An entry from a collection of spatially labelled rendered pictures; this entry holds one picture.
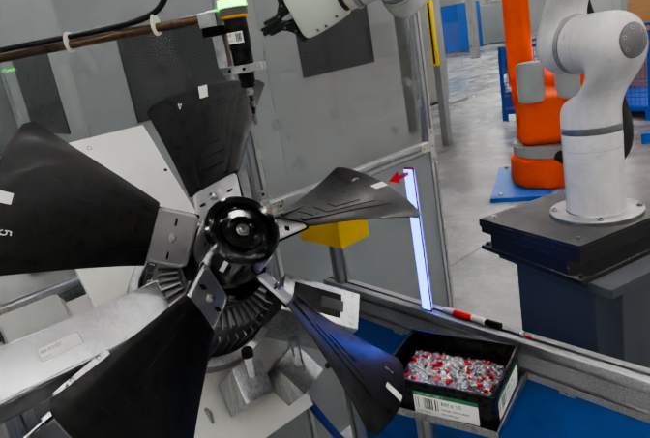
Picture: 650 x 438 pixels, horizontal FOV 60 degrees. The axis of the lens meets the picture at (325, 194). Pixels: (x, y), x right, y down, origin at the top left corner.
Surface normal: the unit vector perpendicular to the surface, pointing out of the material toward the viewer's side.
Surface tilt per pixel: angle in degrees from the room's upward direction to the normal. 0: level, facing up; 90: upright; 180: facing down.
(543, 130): 90
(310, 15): 111
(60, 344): 50
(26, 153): 71
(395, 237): 90
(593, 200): 89
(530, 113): 90
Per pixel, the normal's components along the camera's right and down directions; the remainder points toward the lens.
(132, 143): 0.40, -0.54
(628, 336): 0.44, 0.17
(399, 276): 0.66, 0.09
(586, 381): -0.73, 0.30
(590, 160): -0.46, 0.29
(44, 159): 0.27, -0.11
